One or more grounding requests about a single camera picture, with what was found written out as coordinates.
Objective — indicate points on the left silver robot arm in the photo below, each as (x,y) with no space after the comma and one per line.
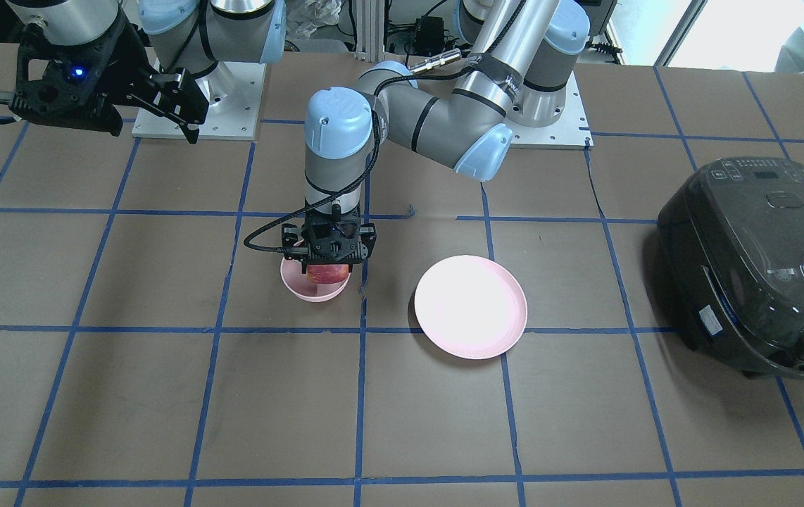
(516,86)

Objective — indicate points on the pink bowl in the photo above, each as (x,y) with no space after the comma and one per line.
(302,288)

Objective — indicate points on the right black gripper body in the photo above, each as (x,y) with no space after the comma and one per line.
(125,65)

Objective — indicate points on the pink plate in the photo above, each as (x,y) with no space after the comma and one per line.
(471,307)

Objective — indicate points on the aluminium frame post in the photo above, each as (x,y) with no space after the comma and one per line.
(370,29)

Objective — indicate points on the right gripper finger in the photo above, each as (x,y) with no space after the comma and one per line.
(173,96)

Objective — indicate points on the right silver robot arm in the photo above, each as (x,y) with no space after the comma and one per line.
(193,70)

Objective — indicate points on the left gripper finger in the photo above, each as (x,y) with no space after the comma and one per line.
(295,245)
(367,238)

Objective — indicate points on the dark grey rice cooker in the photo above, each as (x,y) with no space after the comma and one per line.
(733,238)

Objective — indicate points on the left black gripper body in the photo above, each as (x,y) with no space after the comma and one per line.
(369,236)

